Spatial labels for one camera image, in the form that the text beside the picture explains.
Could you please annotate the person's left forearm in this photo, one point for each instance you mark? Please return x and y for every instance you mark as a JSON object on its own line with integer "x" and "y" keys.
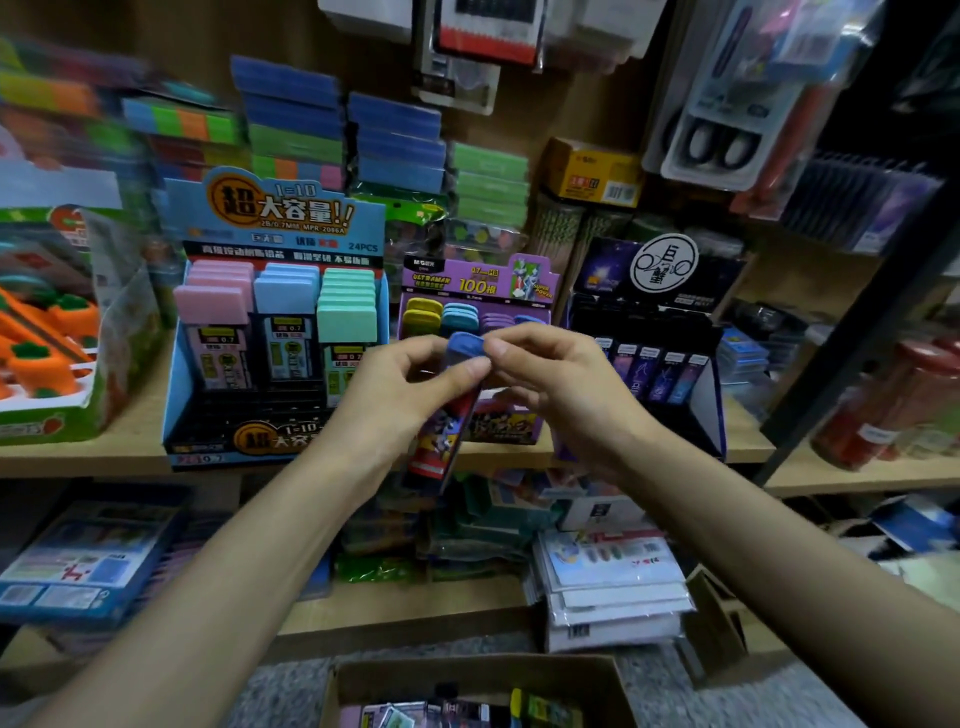
{"x": 195, "y": 600}

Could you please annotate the row of dark blue refills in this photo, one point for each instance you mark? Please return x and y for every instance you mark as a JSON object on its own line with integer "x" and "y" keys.
{"x": 855, "y": 203}

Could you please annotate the yellow carton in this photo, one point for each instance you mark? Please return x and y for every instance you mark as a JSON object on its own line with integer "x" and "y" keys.
{"x": 593, "y": 173}

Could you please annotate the orange carrot pen display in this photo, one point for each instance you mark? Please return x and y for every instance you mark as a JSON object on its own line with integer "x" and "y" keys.
{"x": 60, "y": 330}

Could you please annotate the person's right hand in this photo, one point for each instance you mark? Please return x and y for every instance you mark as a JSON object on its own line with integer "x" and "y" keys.
{"x": 578, "y": 405}

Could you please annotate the red cylinder containers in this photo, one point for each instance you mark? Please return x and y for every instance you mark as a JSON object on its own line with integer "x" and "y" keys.
{"x": 885, "y": 405}

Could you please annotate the hanging white blister package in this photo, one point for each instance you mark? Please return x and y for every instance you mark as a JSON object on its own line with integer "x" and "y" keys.
{"x": 720, "y": 143}

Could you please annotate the person's right forearm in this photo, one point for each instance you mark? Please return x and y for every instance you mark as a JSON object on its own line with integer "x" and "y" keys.
{"x": 795, "y": 585}

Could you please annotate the pile of pencil lead cases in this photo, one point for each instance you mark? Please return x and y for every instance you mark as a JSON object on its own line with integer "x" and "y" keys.
{"x": 465, "y": 708}

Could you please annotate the stack of blue packets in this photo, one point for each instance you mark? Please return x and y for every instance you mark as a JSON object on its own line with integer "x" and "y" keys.
{"x": 338, "y": 128}

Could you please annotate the stack of green packets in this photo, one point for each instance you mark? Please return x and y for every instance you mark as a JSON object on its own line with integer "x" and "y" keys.
{"x": 488, "y": 183}

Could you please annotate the heap of green teal packs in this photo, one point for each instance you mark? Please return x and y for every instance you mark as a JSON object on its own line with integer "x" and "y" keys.
{"x": 450, "y": 525}

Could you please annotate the purple display box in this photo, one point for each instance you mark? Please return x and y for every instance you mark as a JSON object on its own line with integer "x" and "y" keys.
{"x": 480, "y": 278}

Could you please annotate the person's left hand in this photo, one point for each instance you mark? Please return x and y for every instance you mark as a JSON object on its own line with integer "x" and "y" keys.
{"x": 383, "y": 420}

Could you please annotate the blue display box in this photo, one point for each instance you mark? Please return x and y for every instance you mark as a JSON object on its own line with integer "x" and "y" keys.
{"x": 270, "y": 203}

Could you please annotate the small open brown carton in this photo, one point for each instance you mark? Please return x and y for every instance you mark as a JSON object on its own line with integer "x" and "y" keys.
{"x": 717, "y": 623}

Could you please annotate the stack of white packets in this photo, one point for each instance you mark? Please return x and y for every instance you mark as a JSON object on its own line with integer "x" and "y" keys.
{"x": 615, "y": 585}

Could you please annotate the brown cardboard box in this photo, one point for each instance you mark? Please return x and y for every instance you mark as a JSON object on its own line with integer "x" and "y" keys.
{"x": 480, "y": 668}

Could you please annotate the black and white display box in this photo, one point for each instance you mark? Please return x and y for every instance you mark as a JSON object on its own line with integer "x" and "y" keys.
{"x": 668, "y": 270}

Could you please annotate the stack of multicoloured packets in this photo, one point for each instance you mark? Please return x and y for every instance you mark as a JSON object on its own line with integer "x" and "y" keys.
{"x": 105, "y": 105}

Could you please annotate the black red hanging package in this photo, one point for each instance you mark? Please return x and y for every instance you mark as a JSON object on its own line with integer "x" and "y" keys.
{"x": 488, "y": 30}

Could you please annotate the wooden shelf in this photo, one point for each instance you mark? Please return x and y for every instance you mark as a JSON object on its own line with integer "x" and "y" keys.
{"x": 90, "y": 450}

